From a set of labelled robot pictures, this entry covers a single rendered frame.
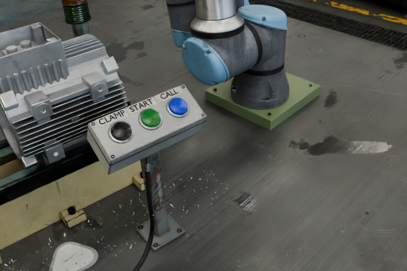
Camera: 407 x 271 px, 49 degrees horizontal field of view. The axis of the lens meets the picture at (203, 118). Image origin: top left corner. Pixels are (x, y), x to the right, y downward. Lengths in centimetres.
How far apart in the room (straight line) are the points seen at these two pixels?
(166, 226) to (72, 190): 19
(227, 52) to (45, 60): 37
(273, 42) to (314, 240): 45
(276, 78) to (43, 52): 57
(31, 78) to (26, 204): 24
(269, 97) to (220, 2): 30
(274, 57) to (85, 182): 51
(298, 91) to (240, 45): 29
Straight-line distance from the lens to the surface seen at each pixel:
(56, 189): 89
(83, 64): 82
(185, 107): 69
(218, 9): 94
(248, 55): 100
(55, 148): 81
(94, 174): 91
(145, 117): 67
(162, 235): 85
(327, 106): 120
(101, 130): 66
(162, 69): 138
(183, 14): 104
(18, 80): 78
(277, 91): 111
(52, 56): 79
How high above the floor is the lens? 145
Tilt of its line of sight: 35 degrees down
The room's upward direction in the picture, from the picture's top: 3 degrees counter-clockwise
